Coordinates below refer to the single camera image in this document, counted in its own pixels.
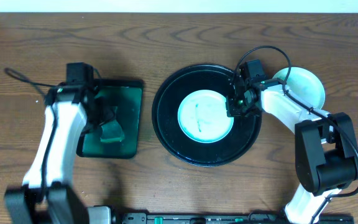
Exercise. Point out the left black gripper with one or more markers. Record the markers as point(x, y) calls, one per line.
point(105, 114)

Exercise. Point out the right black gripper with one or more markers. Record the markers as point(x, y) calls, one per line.
point(232, 109)

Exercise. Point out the green sponge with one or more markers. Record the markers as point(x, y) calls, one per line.
point(111, 129)

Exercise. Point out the mint plate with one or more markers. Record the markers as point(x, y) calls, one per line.
point(304, 84)
point(202, 116)

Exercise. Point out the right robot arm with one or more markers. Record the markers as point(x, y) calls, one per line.
point(326, 152)

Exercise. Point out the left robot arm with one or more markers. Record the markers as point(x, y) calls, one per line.
point(46, 194)

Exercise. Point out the round black tray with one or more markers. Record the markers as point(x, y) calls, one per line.
point(173, 91)

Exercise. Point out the green rectangular tray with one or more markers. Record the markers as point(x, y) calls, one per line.
point(127, 96)

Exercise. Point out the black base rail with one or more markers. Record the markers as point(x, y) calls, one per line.
point(197, 218)

